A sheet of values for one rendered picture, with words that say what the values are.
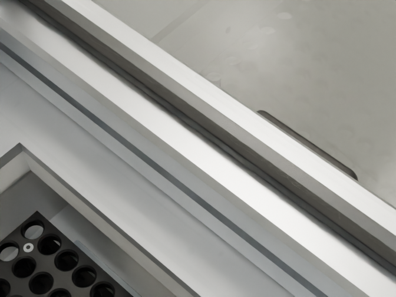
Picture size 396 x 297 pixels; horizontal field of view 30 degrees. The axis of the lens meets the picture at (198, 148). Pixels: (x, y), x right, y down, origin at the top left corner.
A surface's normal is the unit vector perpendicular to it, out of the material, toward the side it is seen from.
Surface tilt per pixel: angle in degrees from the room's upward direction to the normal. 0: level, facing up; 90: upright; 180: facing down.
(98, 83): 0
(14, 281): 0
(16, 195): 90
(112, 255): 0
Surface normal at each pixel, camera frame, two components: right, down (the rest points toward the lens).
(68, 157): -0.03, -0.57
